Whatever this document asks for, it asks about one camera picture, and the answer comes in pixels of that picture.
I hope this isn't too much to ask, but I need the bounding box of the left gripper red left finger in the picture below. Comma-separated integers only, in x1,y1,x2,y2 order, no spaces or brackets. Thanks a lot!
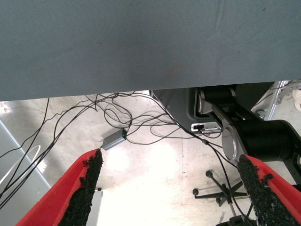
16,148,104,226

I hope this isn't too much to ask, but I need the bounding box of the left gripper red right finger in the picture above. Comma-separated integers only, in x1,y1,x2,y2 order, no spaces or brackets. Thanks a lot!
237,154,301,226

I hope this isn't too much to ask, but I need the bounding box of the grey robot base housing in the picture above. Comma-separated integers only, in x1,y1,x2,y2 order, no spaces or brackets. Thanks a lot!
151,87,223,135

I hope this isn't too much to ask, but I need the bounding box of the grey metal table leg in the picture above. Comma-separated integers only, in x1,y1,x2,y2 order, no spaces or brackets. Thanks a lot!
0,120,52,226

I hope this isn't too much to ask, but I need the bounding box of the grey power adapter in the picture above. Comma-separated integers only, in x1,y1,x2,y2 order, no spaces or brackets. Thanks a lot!
103,128,127,150

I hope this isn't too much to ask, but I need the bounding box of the caster wheel with aluminium profile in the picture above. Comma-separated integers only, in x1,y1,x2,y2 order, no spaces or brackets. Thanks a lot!
255,80,291,121

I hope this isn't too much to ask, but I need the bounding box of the white shoe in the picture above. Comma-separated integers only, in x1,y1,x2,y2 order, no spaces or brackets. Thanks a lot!
290,86,301,108

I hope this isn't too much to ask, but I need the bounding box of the dark grey table cloth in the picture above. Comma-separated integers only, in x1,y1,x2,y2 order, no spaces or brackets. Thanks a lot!
0,0,301,101

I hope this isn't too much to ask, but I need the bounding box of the light grey metal post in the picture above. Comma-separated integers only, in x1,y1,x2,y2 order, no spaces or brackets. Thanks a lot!
90,189,103,226

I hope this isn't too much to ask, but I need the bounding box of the thin grey adapter cable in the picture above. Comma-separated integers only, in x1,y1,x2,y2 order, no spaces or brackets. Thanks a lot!
0,145,41,186

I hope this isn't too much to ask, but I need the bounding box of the black robot frame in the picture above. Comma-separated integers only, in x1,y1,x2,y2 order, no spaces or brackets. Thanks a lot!
195,81,301,189

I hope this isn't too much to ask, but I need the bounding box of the thin black floor cable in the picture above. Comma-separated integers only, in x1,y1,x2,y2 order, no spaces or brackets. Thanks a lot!
103,93,189,145
0,97,50,159
0,94,118,208

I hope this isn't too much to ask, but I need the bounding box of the thin black cable with ferrite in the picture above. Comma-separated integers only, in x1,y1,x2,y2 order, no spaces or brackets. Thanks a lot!
131,93,253,226

